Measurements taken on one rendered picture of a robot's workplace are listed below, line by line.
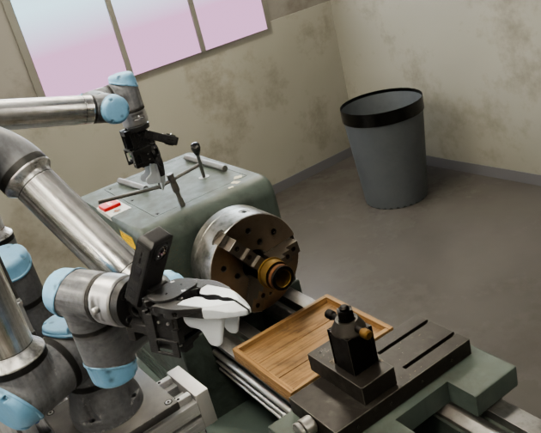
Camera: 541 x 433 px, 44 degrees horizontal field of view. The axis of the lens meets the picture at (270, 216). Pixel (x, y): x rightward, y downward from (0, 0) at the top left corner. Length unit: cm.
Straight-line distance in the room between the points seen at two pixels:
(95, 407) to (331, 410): 53
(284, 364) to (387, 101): 334
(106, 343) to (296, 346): 100
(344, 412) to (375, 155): 317
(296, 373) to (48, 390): 78
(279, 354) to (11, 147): 105
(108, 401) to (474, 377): 84
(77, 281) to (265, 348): 107
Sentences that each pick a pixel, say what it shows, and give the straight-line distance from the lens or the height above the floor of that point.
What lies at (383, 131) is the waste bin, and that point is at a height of 58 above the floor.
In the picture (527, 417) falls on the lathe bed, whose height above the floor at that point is 86.
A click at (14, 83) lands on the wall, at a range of 449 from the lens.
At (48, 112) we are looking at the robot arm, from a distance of 177.
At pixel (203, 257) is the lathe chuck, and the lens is 199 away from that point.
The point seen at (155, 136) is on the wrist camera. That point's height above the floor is 150.
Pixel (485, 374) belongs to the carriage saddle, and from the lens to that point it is 171.
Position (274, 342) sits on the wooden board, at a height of 89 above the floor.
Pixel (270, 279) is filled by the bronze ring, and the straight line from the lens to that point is 191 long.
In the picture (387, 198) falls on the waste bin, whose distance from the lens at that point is 474.
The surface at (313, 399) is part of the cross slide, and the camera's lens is 164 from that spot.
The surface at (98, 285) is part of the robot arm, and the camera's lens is 98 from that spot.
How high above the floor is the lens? 200
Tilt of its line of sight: 23 degrees down
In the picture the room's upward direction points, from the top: 14 degrees counter-clockwise
